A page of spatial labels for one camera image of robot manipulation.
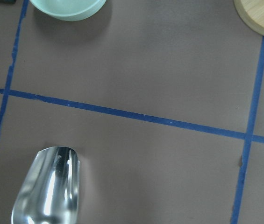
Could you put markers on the steel ice scoop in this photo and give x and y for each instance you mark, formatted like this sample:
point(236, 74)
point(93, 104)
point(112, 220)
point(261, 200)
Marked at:
point(50, 191)

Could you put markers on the green ceramic bowl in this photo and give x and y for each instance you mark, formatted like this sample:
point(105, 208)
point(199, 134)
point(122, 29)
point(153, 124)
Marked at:
point(69, 10)

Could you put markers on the wooden mug tree stand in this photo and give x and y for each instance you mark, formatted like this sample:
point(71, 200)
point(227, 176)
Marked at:
point(252, 14)

